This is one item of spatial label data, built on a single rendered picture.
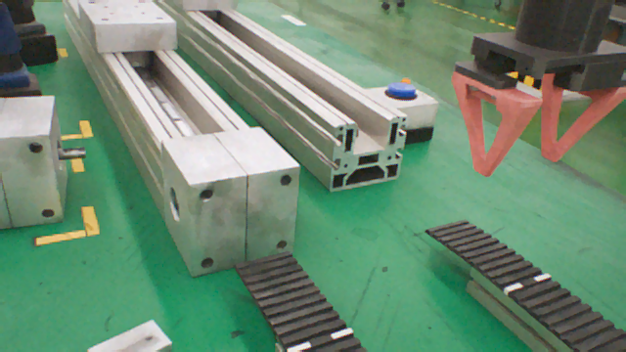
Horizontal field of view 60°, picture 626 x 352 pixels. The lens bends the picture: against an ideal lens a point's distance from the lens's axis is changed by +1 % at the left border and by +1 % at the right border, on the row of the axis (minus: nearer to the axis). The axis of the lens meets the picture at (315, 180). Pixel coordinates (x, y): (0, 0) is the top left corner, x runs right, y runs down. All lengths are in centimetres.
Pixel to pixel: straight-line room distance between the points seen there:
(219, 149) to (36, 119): 18
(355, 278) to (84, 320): 23
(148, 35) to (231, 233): 42
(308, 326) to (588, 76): 26
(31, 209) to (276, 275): 26
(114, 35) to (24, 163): 31
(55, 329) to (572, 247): 49
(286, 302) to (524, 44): 25
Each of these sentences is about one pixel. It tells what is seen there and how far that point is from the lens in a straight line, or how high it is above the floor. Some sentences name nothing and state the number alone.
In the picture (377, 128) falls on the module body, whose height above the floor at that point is 84.
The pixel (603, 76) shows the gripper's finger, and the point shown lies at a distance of 43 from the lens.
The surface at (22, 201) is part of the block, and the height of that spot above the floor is 81.
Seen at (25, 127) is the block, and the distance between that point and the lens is 56.
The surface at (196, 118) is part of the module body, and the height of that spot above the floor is 84.
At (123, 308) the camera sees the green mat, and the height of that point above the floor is 78.
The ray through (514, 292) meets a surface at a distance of 48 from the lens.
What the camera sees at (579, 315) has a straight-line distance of 48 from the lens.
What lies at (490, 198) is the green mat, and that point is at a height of 78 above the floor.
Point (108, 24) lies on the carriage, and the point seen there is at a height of 90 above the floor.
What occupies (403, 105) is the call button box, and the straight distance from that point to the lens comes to 75.
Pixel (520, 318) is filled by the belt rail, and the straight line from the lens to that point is 48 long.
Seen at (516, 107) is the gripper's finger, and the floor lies 98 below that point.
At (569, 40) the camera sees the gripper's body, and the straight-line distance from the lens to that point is 41.
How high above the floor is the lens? 109
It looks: 29 degrees down
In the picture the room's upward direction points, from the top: 5 degrees clockwise
